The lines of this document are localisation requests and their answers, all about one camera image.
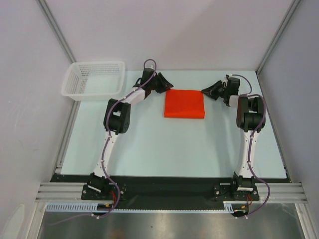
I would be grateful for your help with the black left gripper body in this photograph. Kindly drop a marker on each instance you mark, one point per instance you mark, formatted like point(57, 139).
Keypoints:
point(153, 84)

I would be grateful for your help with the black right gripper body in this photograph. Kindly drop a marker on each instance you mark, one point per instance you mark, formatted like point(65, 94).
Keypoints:
point(217, 89)

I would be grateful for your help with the orange t shirt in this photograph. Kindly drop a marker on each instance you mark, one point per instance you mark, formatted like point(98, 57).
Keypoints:
point(184, 104)

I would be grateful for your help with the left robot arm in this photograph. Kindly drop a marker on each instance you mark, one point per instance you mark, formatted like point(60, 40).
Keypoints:
point(117, 121)

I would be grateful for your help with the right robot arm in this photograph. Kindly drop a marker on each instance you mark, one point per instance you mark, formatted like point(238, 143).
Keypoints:
point(250, 119)

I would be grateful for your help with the white plastic mesh basket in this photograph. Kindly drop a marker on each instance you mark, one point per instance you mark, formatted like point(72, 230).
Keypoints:
point(93, 81)

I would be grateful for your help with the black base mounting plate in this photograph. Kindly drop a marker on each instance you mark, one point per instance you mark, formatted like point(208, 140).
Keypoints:
point(160, 193)

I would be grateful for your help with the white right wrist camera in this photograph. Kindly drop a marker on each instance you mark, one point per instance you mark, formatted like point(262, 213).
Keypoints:
point(227, 77)

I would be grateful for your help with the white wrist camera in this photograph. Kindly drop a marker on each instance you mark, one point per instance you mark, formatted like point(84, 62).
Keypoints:
point(227, 77)
point(150, 66)

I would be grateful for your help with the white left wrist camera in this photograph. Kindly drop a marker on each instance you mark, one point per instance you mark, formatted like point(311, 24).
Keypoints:
point(150, 66)

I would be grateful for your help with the right aluminium corner post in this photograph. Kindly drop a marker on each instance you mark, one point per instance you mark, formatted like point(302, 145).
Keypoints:
point(278, 34)

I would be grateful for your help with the aluminium corner post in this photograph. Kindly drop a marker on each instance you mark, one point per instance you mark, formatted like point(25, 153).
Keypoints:
point(278, 34)
point(44, 7)

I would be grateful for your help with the slotted grey cable duct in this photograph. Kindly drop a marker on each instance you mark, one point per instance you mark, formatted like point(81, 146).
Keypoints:
point(227, 208)

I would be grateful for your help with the left aluminium corner post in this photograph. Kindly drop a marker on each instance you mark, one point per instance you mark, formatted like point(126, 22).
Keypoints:
point(44, 7)

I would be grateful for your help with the aluminium extrusion rail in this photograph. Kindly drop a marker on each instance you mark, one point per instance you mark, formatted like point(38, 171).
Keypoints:
point(71, 192)

